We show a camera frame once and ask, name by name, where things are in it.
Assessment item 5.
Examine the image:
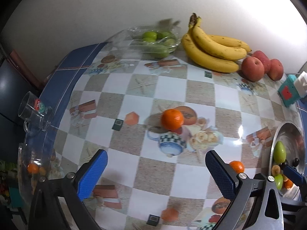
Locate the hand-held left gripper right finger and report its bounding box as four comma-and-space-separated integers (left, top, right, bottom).
205, 150, 285, 230

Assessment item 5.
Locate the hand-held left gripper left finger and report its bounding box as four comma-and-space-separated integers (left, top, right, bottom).
28, 149, 108, 230

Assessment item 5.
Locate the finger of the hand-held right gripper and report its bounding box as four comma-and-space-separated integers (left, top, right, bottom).
279, 198, 307, 218
281, 165, 307, 187

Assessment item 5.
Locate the steel basin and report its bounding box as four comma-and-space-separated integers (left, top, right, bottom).
268, 122, 307, 202

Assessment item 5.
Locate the pile of kumquats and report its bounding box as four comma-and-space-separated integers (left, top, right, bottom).
27, 163, 47, 176

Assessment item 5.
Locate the clear plastic box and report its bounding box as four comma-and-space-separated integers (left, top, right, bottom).
18, 142, 57, 197

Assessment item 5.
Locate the teal plastic box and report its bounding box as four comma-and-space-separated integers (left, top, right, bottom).
278, 74, 302, 107

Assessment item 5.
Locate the glass mug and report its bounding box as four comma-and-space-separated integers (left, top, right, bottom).
18, 91, 53, 137

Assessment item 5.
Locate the colourful cloth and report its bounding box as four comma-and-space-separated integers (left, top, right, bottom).
0, 160, 20, 211

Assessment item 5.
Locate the partly hidden red peach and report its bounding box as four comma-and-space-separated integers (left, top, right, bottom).
267, 59, 284, 81

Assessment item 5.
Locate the dark grey cabinet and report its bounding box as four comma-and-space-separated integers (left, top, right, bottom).
0, 53, 42, 154

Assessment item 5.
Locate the yellow banana bunch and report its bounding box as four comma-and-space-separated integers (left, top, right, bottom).
181, 13, 253, 73

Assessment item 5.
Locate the clear plastic clamshell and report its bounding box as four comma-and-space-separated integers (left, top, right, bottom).
110, 25, 181, 59

